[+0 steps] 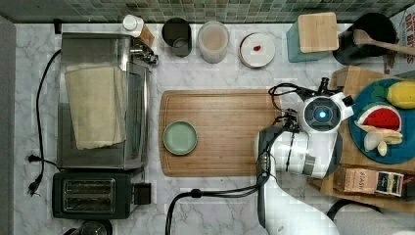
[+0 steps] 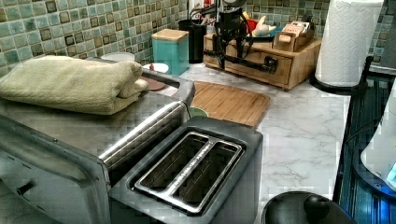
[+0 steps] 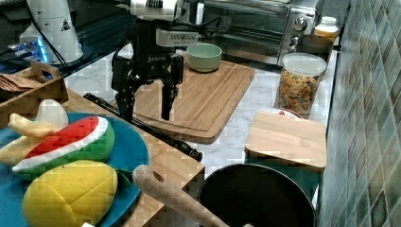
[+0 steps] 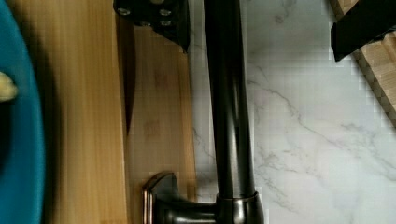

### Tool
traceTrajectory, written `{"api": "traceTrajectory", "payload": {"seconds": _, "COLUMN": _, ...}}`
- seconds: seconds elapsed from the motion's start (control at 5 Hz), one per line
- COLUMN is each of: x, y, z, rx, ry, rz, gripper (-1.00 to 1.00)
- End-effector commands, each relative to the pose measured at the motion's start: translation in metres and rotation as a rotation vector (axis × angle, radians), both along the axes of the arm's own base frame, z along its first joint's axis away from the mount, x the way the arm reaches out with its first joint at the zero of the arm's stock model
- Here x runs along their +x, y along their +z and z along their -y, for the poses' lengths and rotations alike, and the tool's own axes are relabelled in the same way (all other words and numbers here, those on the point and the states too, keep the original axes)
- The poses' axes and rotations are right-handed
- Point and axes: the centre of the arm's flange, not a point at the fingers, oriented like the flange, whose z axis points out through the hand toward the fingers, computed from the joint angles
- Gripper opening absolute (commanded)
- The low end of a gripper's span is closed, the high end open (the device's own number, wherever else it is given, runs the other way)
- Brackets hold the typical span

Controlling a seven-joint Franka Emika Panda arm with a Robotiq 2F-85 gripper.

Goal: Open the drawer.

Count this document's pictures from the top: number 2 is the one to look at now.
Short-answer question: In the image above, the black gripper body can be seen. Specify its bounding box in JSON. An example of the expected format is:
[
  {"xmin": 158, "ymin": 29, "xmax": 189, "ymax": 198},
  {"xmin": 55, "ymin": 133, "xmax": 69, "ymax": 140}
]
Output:
[{"xmin": 214, "ymin": 8, "xmax": 249, "ymax": 69}]

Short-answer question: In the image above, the wooden drawer box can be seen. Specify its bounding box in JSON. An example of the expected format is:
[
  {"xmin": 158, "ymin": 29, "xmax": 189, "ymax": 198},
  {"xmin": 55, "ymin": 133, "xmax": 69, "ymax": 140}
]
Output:
[{"xmin": 203, "ymin": 32, "xmax": 322, "ymax": 91}]

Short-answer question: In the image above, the black drawer handle bar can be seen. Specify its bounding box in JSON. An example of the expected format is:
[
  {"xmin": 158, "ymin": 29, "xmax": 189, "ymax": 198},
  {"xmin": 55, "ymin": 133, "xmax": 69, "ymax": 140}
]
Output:
[{"xmin": 204, "ymin": 49, "xmax": 278, "ymax": 74}]

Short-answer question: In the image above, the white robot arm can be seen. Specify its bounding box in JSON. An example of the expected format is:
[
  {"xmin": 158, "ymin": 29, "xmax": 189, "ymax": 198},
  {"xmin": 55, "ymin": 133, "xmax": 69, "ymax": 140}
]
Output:
[{"xmin": 310, "ymin": 0, "xmax": 395, "ymax": 193}]

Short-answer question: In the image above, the toy garlic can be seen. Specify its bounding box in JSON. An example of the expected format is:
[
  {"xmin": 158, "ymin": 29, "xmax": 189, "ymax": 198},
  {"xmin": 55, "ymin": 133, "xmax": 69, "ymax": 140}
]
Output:
[{"xmin": 252, "ymin": 16, "xmax": 276, "ymax": 37}]

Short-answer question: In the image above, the black utensil holder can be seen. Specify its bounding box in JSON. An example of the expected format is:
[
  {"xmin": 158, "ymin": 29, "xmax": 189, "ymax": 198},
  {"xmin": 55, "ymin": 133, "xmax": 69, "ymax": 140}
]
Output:
[{"xmin": 178, "ymin": 20, "xmax": 206, "ymax": 63}]

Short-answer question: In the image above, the pink tea box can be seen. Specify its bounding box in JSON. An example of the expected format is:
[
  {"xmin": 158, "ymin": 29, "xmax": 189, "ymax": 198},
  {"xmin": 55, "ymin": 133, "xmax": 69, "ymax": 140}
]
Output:
[{"xmin": 273, "ymin": 24, "xmax": 304, "ymax": 52}]

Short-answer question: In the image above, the teal canister with wooden lid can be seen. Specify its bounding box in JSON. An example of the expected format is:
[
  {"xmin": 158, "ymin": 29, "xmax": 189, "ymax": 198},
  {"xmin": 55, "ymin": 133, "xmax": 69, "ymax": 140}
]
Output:
[{"xmin": 151, "ymin": 29, "xmax": 190, "ymax": 77}]

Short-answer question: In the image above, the dark tea bag packet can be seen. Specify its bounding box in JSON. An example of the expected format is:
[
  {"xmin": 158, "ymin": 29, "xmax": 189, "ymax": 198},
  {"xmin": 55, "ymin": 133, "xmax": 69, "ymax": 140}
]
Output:
[{"xmin": 291, "ymin": 21, "xmax": 315, "ymax": 37}]

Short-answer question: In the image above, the wooden cutting board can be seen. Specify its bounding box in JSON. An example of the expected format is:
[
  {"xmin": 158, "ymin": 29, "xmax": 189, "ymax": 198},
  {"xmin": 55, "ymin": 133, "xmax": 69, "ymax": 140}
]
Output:
[{"xmin": 191, "ymin": 81, "xmax": 270, "ymax": 128}]

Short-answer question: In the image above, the white bowl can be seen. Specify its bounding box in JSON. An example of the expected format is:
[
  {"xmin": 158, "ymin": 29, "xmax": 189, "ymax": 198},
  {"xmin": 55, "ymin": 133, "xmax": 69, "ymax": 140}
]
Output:
[{"xmin": 143, "ymin": 63, "xmax": 169, "ymax": 74}]

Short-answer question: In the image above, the paper towel roll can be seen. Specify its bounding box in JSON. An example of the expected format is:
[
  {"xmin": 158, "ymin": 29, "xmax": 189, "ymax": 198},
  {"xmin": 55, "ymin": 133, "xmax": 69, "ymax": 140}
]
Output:
[{"xmin": 315, "ymin": 0, "xmax": 384, "ymax": 84}]

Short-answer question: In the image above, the black paper towel holder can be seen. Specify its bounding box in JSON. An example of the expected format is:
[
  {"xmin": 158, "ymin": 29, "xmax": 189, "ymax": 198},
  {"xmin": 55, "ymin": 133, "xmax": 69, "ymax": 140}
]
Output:
[{"xmin": 309, "ymin": 56, "xmax": 374, "ymax": 96}]

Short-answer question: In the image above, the folded beige towel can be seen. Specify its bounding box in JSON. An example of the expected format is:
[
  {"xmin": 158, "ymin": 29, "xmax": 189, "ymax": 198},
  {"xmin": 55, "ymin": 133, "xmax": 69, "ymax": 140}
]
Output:
[{"xmin": 1, "ymin": 55, "xmax": 148, "ymax": 115}]

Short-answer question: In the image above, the black two-slot toaster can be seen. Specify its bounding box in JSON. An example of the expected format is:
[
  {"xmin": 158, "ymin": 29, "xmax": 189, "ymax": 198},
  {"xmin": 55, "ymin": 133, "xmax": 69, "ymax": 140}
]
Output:
[{"xmin": 110, "ymin": 117, "xmax": 263, "ymax": 224}]

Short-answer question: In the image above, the black kettle lid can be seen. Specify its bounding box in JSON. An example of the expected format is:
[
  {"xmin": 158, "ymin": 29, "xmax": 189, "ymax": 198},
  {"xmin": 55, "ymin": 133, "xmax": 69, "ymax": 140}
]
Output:
[{"xmin": 262, "ymin": 191, "xmax": 357, "ymax": 224}]

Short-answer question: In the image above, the stainless steel toaster oven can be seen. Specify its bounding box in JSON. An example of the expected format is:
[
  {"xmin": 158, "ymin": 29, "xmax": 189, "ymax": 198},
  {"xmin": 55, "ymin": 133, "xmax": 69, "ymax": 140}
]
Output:
[{"xmin": 1, "ymin": 67, "xmax": 195, "ymax": 224}]

